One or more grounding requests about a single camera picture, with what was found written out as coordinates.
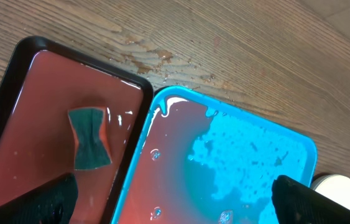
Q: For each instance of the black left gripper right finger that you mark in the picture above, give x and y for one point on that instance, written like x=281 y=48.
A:
x=295 y=203

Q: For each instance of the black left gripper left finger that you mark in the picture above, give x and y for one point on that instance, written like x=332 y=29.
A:
x=53 y=202

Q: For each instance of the yellow-green plate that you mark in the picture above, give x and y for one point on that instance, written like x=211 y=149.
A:
x=335 y=187

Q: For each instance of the red sponge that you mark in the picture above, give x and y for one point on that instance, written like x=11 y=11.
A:
x=92 y=150

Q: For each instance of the black tray with red liquid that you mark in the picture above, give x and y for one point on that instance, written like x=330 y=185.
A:
x=43 y=81

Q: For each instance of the teal plastic tray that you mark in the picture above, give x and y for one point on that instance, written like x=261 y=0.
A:
x=199 y=160

